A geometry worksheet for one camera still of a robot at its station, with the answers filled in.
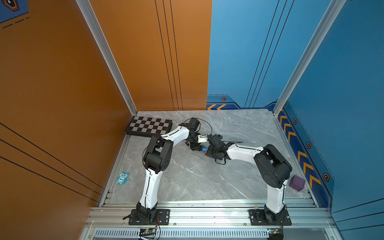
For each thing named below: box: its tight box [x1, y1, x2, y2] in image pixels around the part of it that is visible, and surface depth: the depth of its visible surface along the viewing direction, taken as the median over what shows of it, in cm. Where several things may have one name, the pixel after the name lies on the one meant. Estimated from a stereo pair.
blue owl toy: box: [116, 172, 130, 185], surface depth 87 cm
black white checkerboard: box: [125, 115, 173, 137], surface depth 110 cm
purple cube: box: [289, 175, 306, 192], surface depth 82 cm
